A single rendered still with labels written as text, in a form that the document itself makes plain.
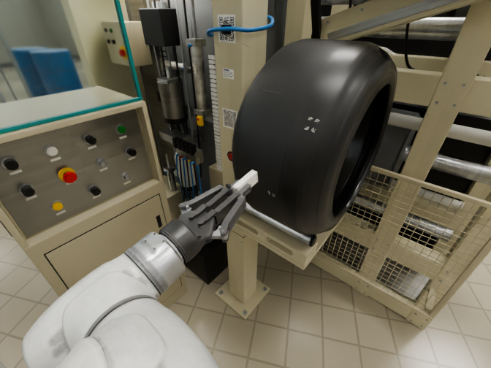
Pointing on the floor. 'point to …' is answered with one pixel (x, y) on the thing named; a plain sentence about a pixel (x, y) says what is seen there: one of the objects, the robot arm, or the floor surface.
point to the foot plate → (241, 301)
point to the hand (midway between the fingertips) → (245, 184)
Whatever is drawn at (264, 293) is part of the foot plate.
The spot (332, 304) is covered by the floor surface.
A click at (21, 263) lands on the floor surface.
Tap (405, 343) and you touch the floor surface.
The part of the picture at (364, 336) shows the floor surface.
